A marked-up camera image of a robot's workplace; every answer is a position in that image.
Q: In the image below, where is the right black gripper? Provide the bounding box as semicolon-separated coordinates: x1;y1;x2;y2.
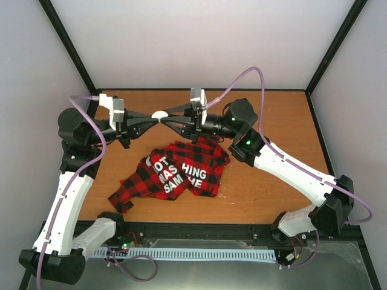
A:
160;104;238;145

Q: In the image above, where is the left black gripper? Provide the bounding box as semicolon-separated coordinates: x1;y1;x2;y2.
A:
86;109;158;148

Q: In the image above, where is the red black plaid shirt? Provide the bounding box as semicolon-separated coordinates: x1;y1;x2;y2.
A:
108;138;230;213

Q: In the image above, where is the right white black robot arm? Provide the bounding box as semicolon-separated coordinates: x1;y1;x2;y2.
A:
160;98;354;241

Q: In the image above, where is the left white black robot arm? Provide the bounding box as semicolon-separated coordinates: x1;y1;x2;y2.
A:
19;108;158;289

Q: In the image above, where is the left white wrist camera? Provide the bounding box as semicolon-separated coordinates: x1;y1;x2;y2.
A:
99;94;125;131

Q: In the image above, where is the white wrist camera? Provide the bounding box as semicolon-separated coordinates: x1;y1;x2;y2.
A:
190;88;207;122
99;94;125;131

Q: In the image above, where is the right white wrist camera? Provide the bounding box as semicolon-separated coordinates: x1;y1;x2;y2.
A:
190;88;207;122

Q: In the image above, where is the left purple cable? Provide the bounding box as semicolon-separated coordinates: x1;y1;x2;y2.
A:
35;95;157;290

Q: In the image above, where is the purple cable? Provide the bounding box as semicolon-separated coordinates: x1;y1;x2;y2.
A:
205;66;374;270
35;95;157;290

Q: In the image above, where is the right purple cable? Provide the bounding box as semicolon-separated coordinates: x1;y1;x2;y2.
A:
205;66;374;270

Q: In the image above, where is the light blue slotted cable duct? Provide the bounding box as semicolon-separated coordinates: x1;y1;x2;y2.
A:
90;245;278;262

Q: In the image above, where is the left black frame post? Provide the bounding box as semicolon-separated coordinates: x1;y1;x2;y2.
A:
38;0;97;94

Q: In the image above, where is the black frame post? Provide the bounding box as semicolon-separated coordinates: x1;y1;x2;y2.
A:
305;0;368;97
38;0;97;94

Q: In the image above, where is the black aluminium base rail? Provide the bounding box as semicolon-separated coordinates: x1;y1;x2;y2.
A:
72;221;362;246

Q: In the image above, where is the right black frame post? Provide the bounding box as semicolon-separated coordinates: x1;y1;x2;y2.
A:
305;0;368;97

